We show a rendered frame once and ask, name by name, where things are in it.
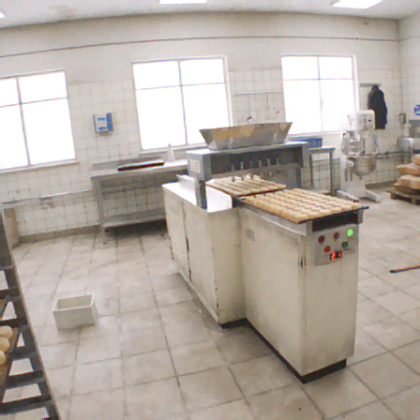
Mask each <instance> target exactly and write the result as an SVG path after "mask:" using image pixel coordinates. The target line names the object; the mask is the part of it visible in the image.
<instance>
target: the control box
mask: <svg viewBox="0 0 420 420"><path fill-rule="evenodd" d="M349 229H352V235H348V230H349ZM335 233H338V238H337V239H335V238H334V234H335ZM321 235H323V236H324V238H325V239H324V242H323V243H320V242H319V238H320V237H321ZM309 240H310V262H311V263H313V264H318V263H324V262H328V261H332V253H333V252H334V253H335V255H334V253H333V255H334V256H335V258H340V257H344V256H347V255H351V254H354V253H355V225H354V224H348V225H343V226H339V227H336V228H331V229H327V230H322V231H317V232H313V233H312V234H311V236H310V237H309ZM344 241H347V242H348V243H349V245H348V246H347V247H343V246H342V244H343V242H344ZM329 246H330V247H331V249H330V252H329V253H326V252H325V248H326V247H329ZM339 251H340V252H339ZM338 253H340V254H341V256H340V254H339V255H338ZM334 256H333V257H334ZM338 256H340V257H338ZM335 258H334V259H335Z"/></svg>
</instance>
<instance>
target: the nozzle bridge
mask: <svg viewBox="0 0 420 420"><path fill-rule="evenodd" d="M279 148H280V150H281V160H280V162H279V165H278V166H276V155H278V160H279V159H280V151H279ZM270 149H271V150H272V152H273V159H272V161H271V165H270V166H271V167H267V156H270V160H271V158H272V152H271V150H270ZM262 151H263V152H262ZM252 152H253V153H255V162H254V155H253V154H252ZM243 153H244V154H245V164H244V154H243ZM263 154H264V158H263ZM234 155H235V157H236V162H235V166H234V171H233V172H232V169H231V160H233V163H234ZM259 157H261V160H262V161H263V163H262V168H261V169H260V168H259ZM249 158H251V160H252V161H253V162H254V164H253V169H250V168H249V165H248V162H249ZM240 159H243V164H244V170H240ZM306 167H309V146H308V142H292V141H285V143H279V144H271V145H263V146H254V147H247V148H239V149H231V150H222V151H213V150H209V149H208V150H200V151H191V152H187V169H188V176H190V177H192V178H193V184H194V192H195V203H196V206H198V207H201V209H204V208H208V204H207V194H206V184H205V182H208V181H212V180H215V179H221V178H229V177H235V176H241V175H248V174H255V173H268V172H274V171H280V170H287V179H288V186H290V187H291V189H293V188H300V189H302V187H301V168H306Z"/></svg>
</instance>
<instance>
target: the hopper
mask: <svg viewBox="0 0 420 420"><path fill-rule="evenodd" d="M293 123H294V122H287V121H283V122H272V123H262V124H253V125H243V126H234V127H225V126H224V127H205V128H197V130H198V131H199V132H200V134H201V136H202V138H203V140H204V142H205V143H206V145H207V147H208V148H209V150H213V151H222V150H231V149H239V148H247V147H254V146H263V145H271V144H279V143H285V141H286V138H287V136H288V134H289V132H290V128H291V127H292V125H293Z"/></svg>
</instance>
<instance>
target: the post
mask: <svg viewBox="0 0 420 420"><path fill-rule="evenodd" d="M1 222H3V223H4V227H5V231H6V234H5V235H4V236H3V237H0V257H4V256H8V255H11V259H12V263H13V268H12V269H11V270H9V269H8V270H4V272H5V276H6V280H7V285H8V287H11V288H14V287H18V286H19V288H20V291H21V295H22V296H21V299H20V300H18V301H15V302H12V304H13V307H14V311H15V315H16V317H21V316H24V315H26V316H27V320H28V324H29V327H28V329H27V330H24V331H22V330H21V333H22V339H23V342H24V345H25V344H31V343H34V342H35V345H36V350H37V357H32V358H29V359H30V363H31V367H32V369H33V370H34V369H35V370H37V369H41V368H42V369H43V374H44V375H45V381H44V382H42V383H38V384H37V386H38V389H39V393H40V394H41V395H42V394H45V393H51V394H52V406H50V407H45V409H46V412H47V414H48V415H49V416H53V415H57V414H58V416H59V420H62V418H61V416H60V414H59V411H58V408H57V404H56V401H55V399H54V397H53V391H52V389H51V385H50V383H49V381H48V377H47V374H46V370H45V367H44V364H43V363H42V360H41V356H40V352H39V349H38V343H37V341H36V339H35V335H34V331H33V328H32V324H31V320H30V317H29V313H28V310H27V308H26V305H25V301H24V298H23V291H22V287H21V282H20V279H19V276H18V272H17V268H16V264H15V260H14V256H13V252H12V249H11V245H10V242H9V237H8V226H7V224H6V219H5V215H4V211H3V207H2V200H1V196H0V223H1Z"/></svg>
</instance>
